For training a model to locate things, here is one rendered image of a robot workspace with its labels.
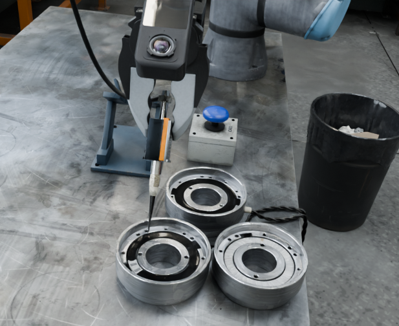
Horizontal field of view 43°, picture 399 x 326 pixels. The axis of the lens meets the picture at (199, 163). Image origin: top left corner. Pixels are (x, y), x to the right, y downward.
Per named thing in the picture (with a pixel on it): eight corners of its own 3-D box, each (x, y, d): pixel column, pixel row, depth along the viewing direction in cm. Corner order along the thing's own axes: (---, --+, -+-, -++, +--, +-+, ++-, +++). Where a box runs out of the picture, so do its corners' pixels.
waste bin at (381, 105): (381, 244, 188) (420, 145, 164) (290, 231, 189) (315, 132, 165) (365, 189, 216) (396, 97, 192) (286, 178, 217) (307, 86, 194)
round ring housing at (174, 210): (156, 233, 64) (157, 207, 62) (172, 184, 73) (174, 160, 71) (238, 247, 63) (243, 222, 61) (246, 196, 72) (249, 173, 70)
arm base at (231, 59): (200, 49, 116) (204, 6, 111) (266, 57, 116) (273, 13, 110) (193, 76, 104) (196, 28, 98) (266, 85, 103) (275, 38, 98)
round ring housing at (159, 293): (138, 324, 53) (140, 297, 50) (101, 257, 60) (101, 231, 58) (224, 290, 57) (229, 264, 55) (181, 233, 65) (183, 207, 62)
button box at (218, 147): (233, 166, 78) (237, 139, 75) (186, 160, 78) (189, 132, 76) (235, 139, 85) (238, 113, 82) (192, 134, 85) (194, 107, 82)
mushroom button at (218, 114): (224, 146, 78) (228, 117, 75) (198, 143, 78) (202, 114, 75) (226, 132, 81) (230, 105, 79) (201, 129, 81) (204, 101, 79)
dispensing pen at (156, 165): (132, 234, 57) (151, 85, 57) (138, 230, 61) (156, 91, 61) (152, 237, 57) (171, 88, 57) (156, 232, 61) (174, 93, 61)
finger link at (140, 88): (156, 118, 64) (167, 50, 59) (147, 142, 60) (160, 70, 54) (131, 112, 64) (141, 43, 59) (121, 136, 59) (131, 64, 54)
